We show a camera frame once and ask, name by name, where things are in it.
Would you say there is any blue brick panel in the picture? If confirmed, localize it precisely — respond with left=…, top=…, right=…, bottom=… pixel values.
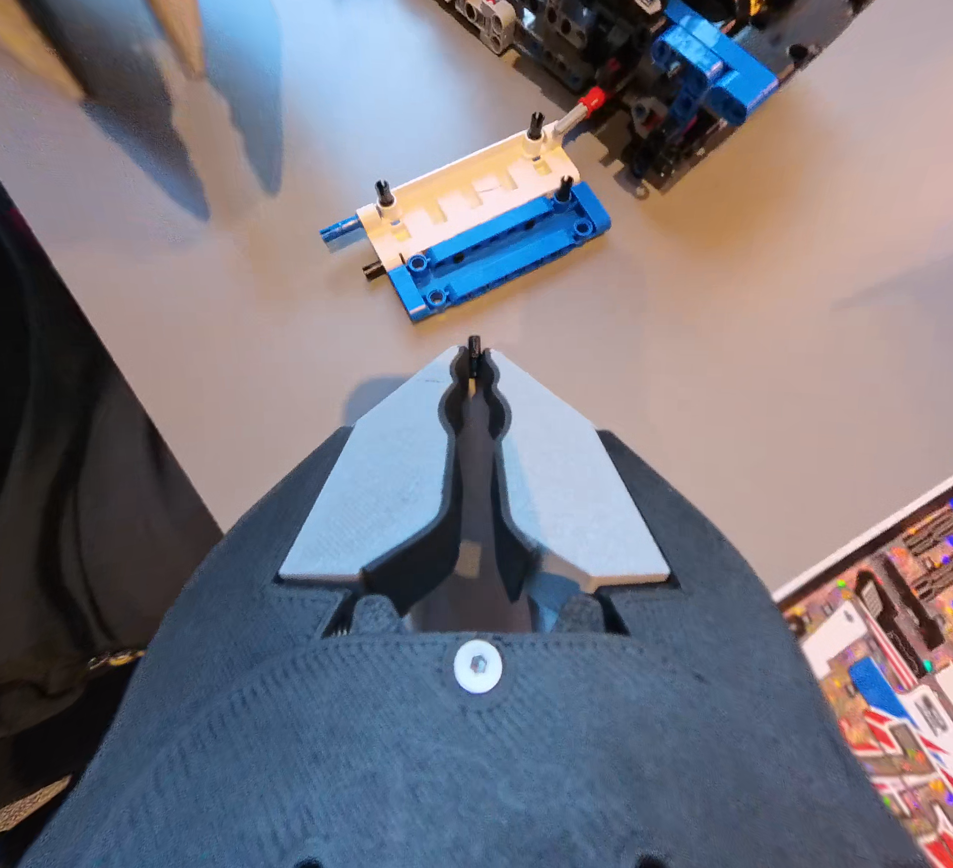
left=387, top=181, right=613, bottom=323

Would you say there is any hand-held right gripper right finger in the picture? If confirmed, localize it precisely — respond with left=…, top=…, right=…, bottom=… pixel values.
left=478, top=349, right=673, bottom=602

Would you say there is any grey desk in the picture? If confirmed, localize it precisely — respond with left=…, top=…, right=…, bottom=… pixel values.
left=0, top=0, right=953, bottom=594

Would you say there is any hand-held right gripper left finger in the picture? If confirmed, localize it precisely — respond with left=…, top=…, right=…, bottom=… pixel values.
left=277, top=345, right=472, bottom=613

